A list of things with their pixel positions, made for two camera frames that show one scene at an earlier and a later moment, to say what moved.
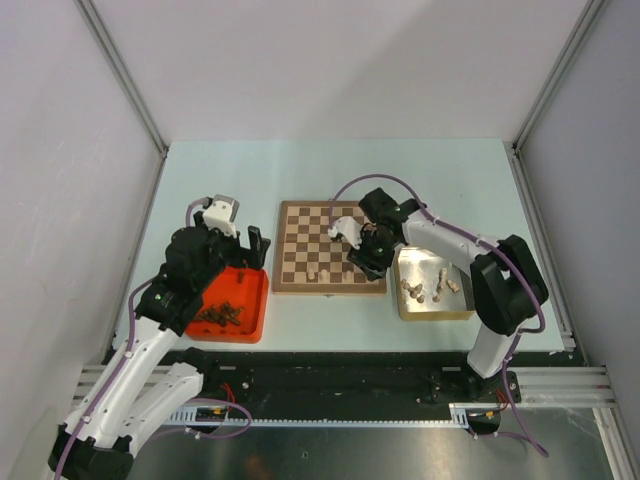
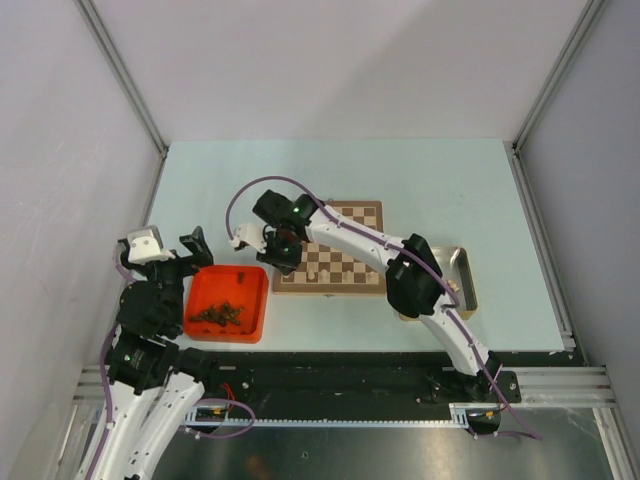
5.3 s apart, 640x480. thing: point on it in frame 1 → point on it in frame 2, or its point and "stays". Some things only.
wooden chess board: [308, 260] stays
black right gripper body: [375, 252] → [280, 250]
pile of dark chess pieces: [222, 314] stays
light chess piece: [347, 277] stays
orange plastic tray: [234, 308] stays
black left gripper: [240, 258] → [202, 256]
